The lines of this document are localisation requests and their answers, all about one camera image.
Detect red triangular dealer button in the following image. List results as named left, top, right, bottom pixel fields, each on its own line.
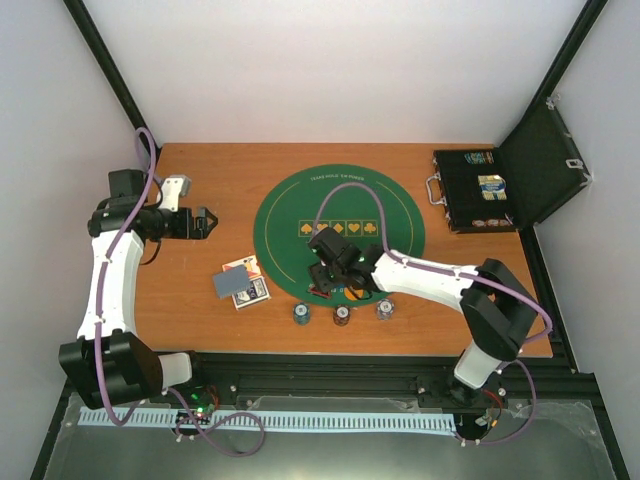
left=308, top=284, right=332, bottom=299

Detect orange big blind button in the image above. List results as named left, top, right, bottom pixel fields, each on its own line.
left=344, top=288, right=364, bottom=301

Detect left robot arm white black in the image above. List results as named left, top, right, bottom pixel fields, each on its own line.
left=58, top=169, right=218, bottom=410

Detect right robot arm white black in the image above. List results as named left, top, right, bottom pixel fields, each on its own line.
left=309, top=243, right=537, bottom=406

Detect red poker chip stack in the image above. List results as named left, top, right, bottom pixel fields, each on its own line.
left=332, top=305, right=350, bottom=326

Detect grey card box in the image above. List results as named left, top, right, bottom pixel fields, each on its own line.
left=212, top=265, right=251, bottom=299

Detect teal poker chip stack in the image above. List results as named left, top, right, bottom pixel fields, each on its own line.
left=293, top=302, right=311, bottom=326

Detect round green poker mat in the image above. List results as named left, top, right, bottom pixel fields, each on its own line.
left=253, top=163, right=427, bottom=307

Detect white poker chip stack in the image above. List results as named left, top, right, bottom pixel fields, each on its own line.
left=376, top=298, right=395, bottom=321

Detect blue playing card deck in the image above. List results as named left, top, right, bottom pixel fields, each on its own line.
left=232, top=277, right=271, bottom=310

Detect red chips in case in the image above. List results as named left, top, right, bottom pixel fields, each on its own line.
left=472, top=218, right=513, bottom=228

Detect card deck in case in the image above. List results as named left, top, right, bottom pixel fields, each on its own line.
left=478, top=174, right=507, bottom=201

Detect black poker case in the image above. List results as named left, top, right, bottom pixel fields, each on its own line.
left=425, top=94, right=592, bottom=234

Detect teal chips in case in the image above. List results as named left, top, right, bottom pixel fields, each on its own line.
left=464, top=151, right=494, bottom=165

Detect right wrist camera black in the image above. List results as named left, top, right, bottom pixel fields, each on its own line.
left=308, top=228, right=349, bottom=263

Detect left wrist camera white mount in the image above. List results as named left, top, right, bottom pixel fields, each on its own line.
left=159, top=175, right=192, bottom=212

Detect light blue cable duct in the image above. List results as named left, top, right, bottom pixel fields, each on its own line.
left=77, top=407, right=456, bottom=436

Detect black aluminium frame rail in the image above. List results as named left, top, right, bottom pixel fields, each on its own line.
left=64, top=349, right=601, bottom=416

